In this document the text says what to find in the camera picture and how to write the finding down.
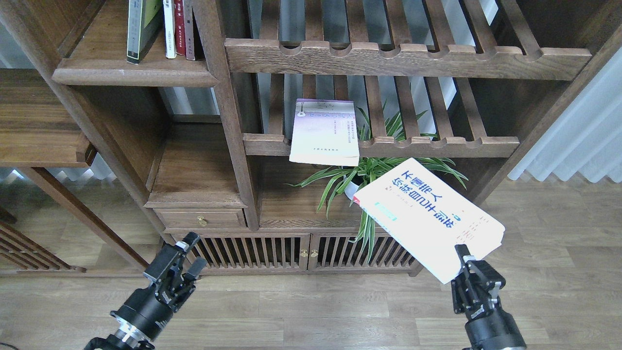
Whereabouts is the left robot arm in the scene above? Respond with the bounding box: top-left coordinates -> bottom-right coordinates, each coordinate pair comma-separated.
85,232 -> 207,350

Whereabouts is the white curtain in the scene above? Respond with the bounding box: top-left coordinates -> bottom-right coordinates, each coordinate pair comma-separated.
509,51 -> 622,182

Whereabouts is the yellow and grey book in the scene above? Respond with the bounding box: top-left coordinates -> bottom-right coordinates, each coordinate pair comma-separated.
127,0 -> 164,64

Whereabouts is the white plant pot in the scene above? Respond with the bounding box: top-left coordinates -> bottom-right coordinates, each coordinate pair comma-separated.
344,175 -> 364,201

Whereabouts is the large white book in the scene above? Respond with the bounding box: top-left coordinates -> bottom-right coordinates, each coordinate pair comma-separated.
354,158 -> 505,284

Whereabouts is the grey upright book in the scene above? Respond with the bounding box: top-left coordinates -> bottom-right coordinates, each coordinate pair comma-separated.
183,0 -> 196,61

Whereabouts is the brass drawer knob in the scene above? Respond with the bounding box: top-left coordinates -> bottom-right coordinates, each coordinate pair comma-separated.
196,216 -> 208,228

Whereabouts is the green spider plant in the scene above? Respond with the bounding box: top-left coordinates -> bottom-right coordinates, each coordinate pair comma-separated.
287,107 -> 468,262

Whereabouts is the red upright book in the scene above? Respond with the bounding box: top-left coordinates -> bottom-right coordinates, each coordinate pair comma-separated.
173,0 -> 186,56

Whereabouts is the white upright book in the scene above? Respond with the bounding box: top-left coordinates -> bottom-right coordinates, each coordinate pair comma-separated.
163,0 -> 177,59

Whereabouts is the pale purple book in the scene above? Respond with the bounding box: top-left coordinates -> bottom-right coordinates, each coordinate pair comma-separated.
289,98 -> 360,166

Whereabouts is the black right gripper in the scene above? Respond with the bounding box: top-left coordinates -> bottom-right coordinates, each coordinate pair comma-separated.
451,245 -> 527,350

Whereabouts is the dark wooden bookshelf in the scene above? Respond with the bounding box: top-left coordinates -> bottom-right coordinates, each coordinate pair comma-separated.
1,0 -> 621,276

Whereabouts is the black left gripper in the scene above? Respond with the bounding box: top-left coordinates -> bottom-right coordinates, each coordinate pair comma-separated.
110,232 -> 208,341

